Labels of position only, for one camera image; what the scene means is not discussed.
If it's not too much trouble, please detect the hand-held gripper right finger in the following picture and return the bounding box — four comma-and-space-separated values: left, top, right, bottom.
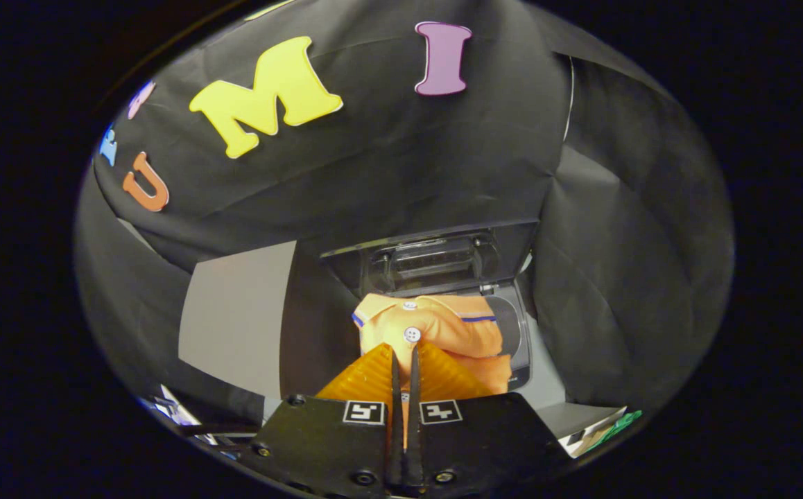
405, 342, 569, 494

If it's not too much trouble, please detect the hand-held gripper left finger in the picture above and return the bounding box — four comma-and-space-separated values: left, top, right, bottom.
248, 343, 402, 494

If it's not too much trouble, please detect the dark grey washing machine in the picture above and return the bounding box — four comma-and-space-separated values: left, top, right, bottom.
483, 277, 535, 393

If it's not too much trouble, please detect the orange polo shirt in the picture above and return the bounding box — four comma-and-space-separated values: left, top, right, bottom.
352, 293, 513, 448

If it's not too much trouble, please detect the dark washing machine lid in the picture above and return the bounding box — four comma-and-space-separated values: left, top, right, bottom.
320, 220, 539, 299

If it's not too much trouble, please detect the white flat box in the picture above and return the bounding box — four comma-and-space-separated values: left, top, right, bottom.
558, 405, 628, 458

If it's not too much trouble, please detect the green object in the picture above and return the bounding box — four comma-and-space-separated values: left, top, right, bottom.
585, 409, 644, 451

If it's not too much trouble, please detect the grey cabinet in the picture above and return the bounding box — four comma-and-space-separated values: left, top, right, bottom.
178, 240, 362, 404

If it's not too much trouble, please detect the white and blue object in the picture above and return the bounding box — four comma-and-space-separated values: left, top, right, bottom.
137, 385, 264, 451

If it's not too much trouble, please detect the black backdrop cloth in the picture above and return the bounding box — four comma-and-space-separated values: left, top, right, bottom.
74, 0, 735, 444

